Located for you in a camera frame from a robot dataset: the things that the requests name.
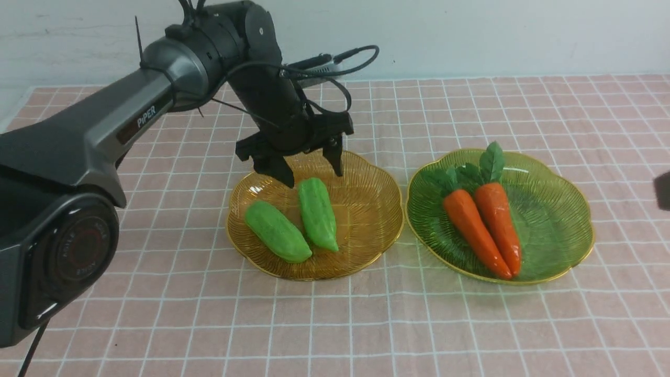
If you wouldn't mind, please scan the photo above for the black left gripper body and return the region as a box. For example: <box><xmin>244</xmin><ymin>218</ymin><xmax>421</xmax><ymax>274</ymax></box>
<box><xmin>228</xmin><ymin>63</ymin><xmax>354</xmax><ymax>161</ymax></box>

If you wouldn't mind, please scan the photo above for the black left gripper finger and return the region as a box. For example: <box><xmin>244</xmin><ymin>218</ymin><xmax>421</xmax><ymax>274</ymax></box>
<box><xmin>322</xmin><ymin>135</ymin><xmax>344</xmax><ymax>177</ymax></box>
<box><xmin>253</xmin><ymin>156</ymin><xmax>295</xmax><ymax>189</ymax></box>

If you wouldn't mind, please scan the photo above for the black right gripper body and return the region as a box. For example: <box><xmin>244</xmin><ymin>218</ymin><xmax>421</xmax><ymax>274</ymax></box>
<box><xmin>653</xmin><ymin>172</ymin><xmax>670</xmax><ymax>212</ymax></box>

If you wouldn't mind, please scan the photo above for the green toy gourd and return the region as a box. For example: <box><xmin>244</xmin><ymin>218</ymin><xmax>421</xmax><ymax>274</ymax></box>
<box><xmin>298</xmin><ymin>177</ymin><xmax>339</xmax><ymax>252</ymax></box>
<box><xmin>244</xmin><ymin>201</ymin><xmax>312</xmax><ymax>263</ymax></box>

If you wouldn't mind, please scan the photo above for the orange toy carrot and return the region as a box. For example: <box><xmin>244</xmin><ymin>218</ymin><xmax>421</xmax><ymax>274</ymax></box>
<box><xmin>457</xmin><ymin>141</ymin><xmax>522</xmax><ymax>279</ymax></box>
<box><xmin>427</xmin><ymin>168</ymin><xmax>513</xmax><ymax>280</ymax></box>

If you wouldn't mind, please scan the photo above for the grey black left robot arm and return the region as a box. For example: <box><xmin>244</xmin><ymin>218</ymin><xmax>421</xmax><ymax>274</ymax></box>
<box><xmin>1</xmin><ymin>1</ymin><xmax>353</xmax><ymax>348</ymax></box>

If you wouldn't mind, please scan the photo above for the amber plastic plate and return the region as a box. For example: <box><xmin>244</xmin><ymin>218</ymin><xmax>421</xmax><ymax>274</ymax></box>
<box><xmin>226</xmin><ymin>151</ymin><xmax>404</xmax><ymax>281</ymax></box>

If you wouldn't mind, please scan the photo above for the green plastic plate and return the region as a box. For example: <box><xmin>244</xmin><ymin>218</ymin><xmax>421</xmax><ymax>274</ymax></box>
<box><xmin>405</xmin><ymin>148</ymin><xmax>595</xmax><ymax>286</ymax></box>

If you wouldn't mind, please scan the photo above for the pink checkered tablecloth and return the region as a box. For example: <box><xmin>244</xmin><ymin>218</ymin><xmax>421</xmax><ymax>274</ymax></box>
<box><xmin>27</xmin><ymin>75</ymin><xmax>668</xmax><ymax>376</ymax></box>

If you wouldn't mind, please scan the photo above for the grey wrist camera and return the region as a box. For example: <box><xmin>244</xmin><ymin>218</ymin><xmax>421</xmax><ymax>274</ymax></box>
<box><xmin>281</xmin><ymin>53</ymin><xmax>344</xmax><ymax>87</ymax></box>

